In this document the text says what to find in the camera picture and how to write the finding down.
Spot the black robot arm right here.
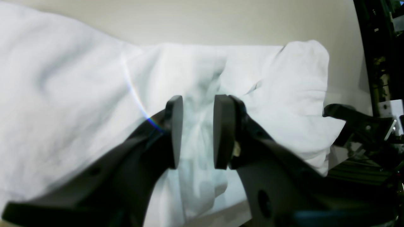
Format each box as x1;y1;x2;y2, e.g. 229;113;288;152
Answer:
324;0;403;187

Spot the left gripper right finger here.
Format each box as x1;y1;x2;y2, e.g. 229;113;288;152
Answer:
213;95;397;227

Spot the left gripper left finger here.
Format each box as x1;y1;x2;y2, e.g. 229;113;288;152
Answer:
2;96;183;227

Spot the white T-shirt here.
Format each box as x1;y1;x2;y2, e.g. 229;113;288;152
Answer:
0;1;345;227

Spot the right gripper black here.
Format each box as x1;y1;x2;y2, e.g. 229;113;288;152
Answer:
323;104;403;186

